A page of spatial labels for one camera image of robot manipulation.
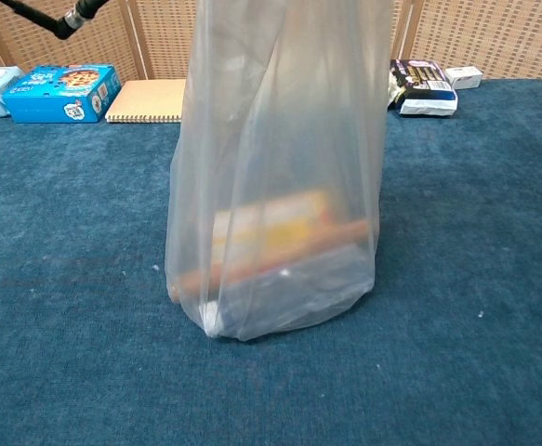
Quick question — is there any clear plastic shopping bag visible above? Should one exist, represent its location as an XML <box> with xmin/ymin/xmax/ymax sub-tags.
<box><xmin>165</xmin><ymin>0</ymin><xmax>395</xmax><ymax>343</ymax></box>

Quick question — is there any yellow snack box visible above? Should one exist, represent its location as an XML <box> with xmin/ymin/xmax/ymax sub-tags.
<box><xmin>212</xmin><ymin>190</ymin><xmax>333</xmax><ymax>276</ymax></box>

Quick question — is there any orange sausage stick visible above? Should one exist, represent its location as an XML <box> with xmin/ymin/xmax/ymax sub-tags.
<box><xmin>170</xmin><ymin>220</ymin><xmax>372</xmax><ymax>304</ymax></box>

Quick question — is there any brown spiral notebook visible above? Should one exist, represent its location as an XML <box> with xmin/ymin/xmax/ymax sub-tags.
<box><xmin>105</xmin><ymin>78</ymin><xmax>187</xmax><ymax>124</ymax></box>

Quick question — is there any dark small snack package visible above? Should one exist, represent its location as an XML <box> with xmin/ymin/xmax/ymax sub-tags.
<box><xmin>389</xmin><ymin>59</ymin><xmax>459</xmax><ymax>117</ymax></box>

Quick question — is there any blue carpet table cover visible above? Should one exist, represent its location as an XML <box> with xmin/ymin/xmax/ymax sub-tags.
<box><xmin>0</xmin><ymin>78</ymin><xmax>542</xmax><ymax>446</ymax></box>

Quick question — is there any small white box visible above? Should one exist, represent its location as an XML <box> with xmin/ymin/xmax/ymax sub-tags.
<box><xmin>445</xmin><ymin>66</ymin><xmax>483</xmax><ymax>90</ymax></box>

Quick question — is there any blue cookie box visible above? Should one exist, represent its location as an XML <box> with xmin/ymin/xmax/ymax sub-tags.
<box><xmin>2</xmin><ymin>63</ymin><xmax>123</xmax><ymax>125</ymax></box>

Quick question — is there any wicker folding screen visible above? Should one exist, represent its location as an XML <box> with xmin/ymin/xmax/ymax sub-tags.
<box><xmin>0</xmin><ymin>0</ymin><xmax>542</xmax><ymax>81</ymax></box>

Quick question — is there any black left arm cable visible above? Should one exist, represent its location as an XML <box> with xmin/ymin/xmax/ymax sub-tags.
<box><xmin>0</xmin><ymin>0</ymin><xmax>110</xmax><ymax>41</ymax></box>

